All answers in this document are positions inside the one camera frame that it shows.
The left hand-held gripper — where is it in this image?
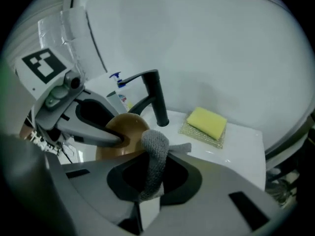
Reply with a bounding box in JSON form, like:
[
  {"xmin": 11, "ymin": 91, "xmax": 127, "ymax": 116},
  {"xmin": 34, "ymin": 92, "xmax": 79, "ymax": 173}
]
[{"xmin": 14, "ymin": 48, "xmax": 126, "ymax": 148}]

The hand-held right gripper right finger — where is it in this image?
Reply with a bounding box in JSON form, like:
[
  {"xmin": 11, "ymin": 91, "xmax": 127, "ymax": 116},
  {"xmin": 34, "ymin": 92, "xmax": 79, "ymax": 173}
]
[{"xmin": 147, "ymin": 153, "xmax": 284, "ymax": 236}]

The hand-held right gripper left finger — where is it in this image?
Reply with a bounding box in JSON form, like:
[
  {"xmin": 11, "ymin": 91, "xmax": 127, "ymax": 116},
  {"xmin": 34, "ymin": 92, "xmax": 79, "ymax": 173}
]
[{"xmin": 61, "ymin": 150, "xmax": 151, "ymax": 233}]

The brown round bowl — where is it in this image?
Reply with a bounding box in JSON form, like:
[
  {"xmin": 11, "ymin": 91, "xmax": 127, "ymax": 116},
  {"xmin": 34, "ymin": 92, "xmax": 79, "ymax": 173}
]
[{"xmin": 95, "ymin": 113, "xmax": 151, "ymax": 161}]

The grey knitted cloth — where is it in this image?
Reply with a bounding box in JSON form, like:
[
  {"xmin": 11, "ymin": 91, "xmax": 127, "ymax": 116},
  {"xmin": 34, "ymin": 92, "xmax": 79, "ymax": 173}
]
[{"xmin": 139, "ymin": 129, "xmax": 192, "ymax": 202}]

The blue-pump soap bottle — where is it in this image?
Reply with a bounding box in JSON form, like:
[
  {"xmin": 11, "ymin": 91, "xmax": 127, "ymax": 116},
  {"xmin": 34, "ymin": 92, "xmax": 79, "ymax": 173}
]
[{"xmin": 109, "ymin": 72, "xmax": 135, "ymax": 113}]

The white sink basin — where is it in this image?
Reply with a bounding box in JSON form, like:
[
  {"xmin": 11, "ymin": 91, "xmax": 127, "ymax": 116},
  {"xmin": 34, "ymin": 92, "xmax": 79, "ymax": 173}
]
[{"xmin": 73, "ymin": 108, "xmax": 267, "ymax": 194}]

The yellow sponge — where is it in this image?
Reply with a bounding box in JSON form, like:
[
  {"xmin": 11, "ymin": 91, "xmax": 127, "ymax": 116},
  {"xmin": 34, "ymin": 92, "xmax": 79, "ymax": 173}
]
[
  {"xmin": 178, "ymin": 118, "xmax": 227, "ymax": 150},
  {"xmin": 186, "ymin": 106, "xmax": 228, "ymax": 141}
]

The black faucet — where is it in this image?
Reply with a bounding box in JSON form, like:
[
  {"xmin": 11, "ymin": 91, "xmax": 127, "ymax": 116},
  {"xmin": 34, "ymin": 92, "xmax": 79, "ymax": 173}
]
[{"xmin": 118, "ymin": 69, "xmax": 170, "ymax": 127}]

